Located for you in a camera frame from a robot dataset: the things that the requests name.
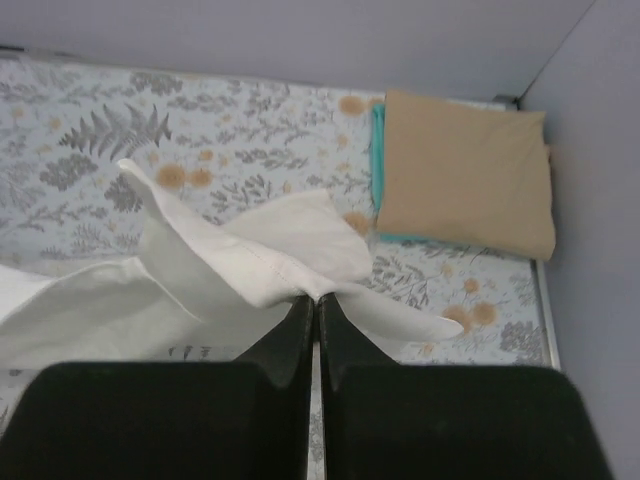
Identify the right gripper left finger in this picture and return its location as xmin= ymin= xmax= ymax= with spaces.
xmin=1 ymin=297 xmax=314 ymax=479

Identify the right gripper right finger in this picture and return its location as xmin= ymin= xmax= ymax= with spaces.
xmin=317 ymin=296 xmax=612 ymax=479

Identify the white t shirt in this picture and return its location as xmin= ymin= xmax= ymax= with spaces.
xmin=1 ymin=159 xmax=462 ymax=370

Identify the folded tan t shirt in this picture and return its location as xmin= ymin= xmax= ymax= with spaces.
xmin=377 ymin=90 xmax=556 ymax=260

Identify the floral table cloth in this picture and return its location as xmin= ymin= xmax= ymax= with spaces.
xmin=1 ymin=59 xmax=551 ymax=365

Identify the folded teal t shirt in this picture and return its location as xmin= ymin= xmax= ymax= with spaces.
xmin=369 ymin=103 xmax=435 ymax=243

